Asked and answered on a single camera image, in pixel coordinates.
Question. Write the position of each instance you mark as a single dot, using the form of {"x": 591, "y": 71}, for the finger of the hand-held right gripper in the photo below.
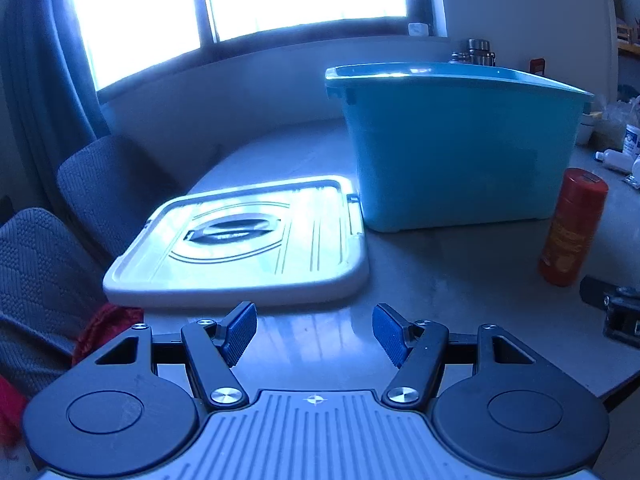
{"x": 622, "y": 317}

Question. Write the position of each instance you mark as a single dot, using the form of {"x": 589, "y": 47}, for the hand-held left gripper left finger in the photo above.
{"x": 240, "y": 334}

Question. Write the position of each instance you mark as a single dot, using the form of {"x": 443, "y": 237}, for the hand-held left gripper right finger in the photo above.
{"x": 388, "y": 334}

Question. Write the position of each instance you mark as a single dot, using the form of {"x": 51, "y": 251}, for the white desktop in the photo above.
{"x": 460, "y": 280}

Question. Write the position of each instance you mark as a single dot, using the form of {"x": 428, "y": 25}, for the white storage bin lid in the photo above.
{"x": 225, "y": 272}

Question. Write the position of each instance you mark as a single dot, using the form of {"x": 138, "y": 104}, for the orange cylindrical canister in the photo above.
{"x": 570, "y": 230}

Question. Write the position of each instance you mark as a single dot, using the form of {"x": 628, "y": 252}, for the red cloth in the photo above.
{"x": 107, "y": 327}

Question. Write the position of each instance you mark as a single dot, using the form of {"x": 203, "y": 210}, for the white plastic bottle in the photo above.
{"x": 616, "y": 160}

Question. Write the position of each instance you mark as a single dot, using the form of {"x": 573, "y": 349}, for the white jar with blue label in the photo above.
{"x": 632, "y": 140}

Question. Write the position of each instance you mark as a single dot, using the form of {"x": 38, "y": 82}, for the blue plastic storage bin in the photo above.
{"x": 450, "y": 160}

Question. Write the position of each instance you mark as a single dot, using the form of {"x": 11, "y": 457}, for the grey fabric chair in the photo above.
{"x": 110, "y": 185}
{"x": 40, "y": 280}

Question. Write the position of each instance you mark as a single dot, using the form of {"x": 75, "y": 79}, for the clear plastic bag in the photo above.
{"x": 615, "y": 117}

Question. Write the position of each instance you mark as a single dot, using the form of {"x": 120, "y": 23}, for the small red box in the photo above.
{"x": 537, "y": 66}

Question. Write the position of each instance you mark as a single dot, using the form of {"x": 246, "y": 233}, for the wooden shelf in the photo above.
{"x": 629, "y": 35}

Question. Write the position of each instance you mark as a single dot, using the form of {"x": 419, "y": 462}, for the small steel bottle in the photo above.
{"x": 457, "y": 57}

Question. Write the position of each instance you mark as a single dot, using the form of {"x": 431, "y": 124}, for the small white box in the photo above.
{"x": 419, "y": 29}

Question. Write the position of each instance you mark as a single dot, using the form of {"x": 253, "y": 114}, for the blue curtain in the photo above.
{"x": 45, "y": 85}

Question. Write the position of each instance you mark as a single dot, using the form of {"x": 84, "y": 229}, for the window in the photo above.
{"x": 250, "y": 0}

